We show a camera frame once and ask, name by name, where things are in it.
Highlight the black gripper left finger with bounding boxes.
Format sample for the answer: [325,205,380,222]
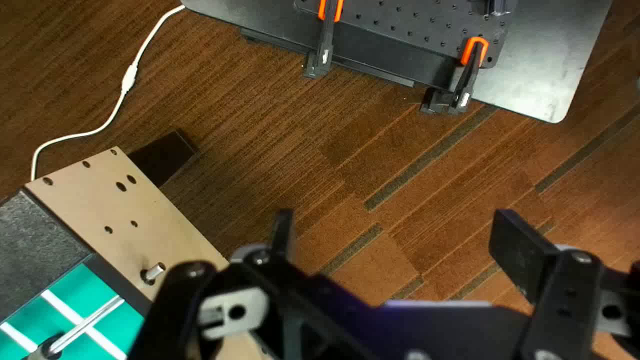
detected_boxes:
[128,209,382,360]

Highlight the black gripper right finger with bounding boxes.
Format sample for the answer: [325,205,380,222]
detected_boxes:
[488,209,640,360]

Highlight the steel goalkeeper rod black players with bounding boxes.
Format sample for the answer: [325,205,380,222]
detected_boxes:
[38,261,171,358]

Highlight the wooden foosball table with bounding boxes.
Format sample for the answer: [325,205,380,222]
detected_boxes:
[0,128,233,360]

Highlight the orange black bar clamp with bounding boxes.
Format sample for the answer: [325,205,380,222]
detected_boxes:
[305,0,349,81]
[418,35,494,117]

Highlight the black perforated robot stand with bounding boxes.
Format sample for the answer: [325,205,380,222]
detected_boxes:
[179,0,616,127]

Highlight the white power cable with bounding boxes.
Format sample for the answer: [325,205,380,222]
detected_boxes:
[29,3,189,182]

